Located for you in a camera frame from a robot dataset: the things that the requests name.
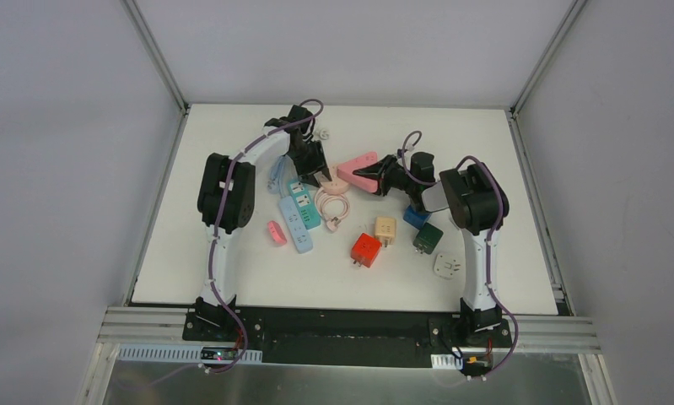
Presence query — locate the pink triangular block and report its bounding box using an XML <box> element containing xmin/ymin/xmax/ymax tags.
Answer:
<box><xmin>336</xmin><ymin>151</ymin><xmax>380</xmax><ymax>195</ymax></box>

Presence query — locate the blue cube socket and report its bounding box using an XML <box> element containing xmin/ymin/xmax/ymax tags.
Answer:
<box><xmin>402</xmin><ymin>205</ymin><xmax>432</xmax><ymax>230</ymax></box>

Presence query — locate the beige cube adapter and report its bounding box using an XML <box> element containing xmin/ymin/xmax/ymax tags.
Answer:
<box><xmin>374</xmin><ymin>216</ymin><xmax>396</xmax><ymax>247</ymax></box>

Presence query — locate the light blue power strip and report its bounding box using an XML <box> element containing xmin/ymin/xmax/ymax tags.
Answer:
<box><xmin>267</xmin><ymin>156</ymin><xmax>314</xmax><ymax>254</ymax></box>

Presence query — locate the green patterned cube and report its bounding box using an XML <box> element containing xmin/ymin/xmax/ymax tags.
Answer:
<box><xmin>412</xmin><ymin>223</ymin><xmax>444</xmax><ymax>255</ymax></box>

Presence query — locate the red cube adapter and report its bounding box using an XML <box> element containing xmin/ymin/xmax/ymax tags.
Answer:
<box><xmin>350</xmin><ymin>233</ymin><xmax>382</xmax><ymax>267</ymax></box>

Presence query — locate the small pink plug adapter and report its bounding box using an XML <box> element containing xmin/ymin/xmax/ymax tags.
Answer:
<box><xmin>267</xmin><ymin>220</ymin><xmax>288</xmax><ymax>246</ymax></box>

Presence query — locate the white travel adapter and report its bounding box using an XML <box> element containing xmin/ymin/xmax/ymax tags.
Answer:
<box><xmin>433</xmin><ymin>252</ymin><xmax>461</xmax><ymax>280</ymax></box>

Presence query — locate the pink round socket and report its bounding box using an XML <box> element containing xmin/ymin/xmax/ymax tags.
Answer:
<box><xmin>320</xmin><ymin>175</ymin><xmax>350</xmax><ymax>196</ymax></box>

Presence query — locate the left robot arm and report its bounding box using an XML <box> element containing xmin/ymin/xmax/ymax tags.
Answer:
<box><xmin>194</xmin><ymin>101</ymin><xmax>331</xmax><ymax>342</ymax></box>

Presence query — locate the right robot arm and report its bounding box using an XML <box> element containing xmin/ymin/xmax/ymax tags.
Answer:
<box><xmin>340</xmin><ymin>152</ymin><xmax>510</xmax><ymax>346</ymax></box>

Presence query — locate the teal power strip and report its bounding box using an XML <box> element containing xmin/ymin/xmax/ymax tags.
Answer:
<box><xmin>287</xmin><ymin>179</ymin><xmax>321</xmax><ymax>230</ymax></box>

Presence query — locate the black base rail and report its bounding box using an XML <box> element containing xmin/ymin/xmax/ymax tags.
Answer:
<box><xmin>182</xmin><ymin>303</ymin><xmax>512</xmax><ymax>368</ymax></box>

